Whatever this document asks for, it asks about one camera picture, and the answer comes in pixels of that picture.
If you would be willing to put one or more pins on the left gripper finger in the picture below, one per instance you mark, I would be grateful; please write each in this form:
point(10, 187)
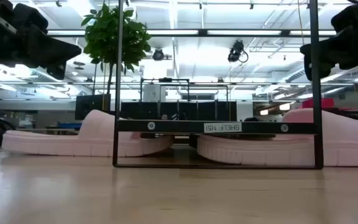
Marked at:
point(61, 45)
point(65, 57)

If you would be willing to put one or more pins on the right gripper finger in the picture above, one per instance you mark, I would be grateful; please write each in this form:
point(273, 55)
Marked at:
point(328, 57)
point(326, 43)

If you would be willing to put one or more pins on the pink foam slide sandal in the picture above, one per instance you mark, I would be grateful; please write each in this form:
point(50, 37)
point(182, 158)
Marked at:
point(259, 152)
point(57, 143)

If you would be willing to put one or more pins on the black metal shelf frame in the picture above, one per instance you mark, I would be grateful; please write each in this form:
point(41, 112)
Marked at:
point(179, 127)

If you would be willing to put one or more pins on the red box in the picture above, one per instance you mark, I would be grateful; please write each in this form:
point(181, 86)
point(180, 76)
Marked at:
point(317, 103)

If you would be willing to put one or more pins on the black monitor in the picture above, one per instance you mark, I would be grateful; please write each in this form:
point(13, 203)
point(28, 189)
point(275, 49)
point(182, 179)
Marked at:
point(89, 105)

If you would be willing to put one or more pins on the green potted plant black pot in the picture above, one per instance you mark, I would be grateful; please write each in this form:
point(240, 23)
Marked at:
point(117, 37)

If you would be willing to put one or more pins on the blue box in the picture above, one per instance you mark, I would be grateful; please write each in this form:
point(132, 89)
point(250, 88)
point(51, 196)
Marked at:
point(68, 125)

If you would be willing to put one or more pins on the round black ceiling spotlight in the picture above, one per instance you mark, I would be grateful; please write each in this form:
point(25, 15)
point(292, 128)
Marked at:
point(158, 54)

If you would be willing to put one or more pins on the white cabinet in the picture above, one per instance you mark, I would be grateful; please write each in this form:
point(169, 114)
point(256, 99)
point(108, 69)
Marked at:
point(154, 92)

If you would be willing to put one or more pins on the black overhead rig beam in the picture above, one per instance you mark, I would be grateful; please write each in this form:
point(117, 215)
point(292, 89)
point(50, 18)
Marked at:
point(202, 32)

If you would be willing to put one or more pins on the black desk partition row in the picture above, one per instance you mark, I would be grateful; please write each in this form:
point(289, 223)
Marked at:
point(182, 110)

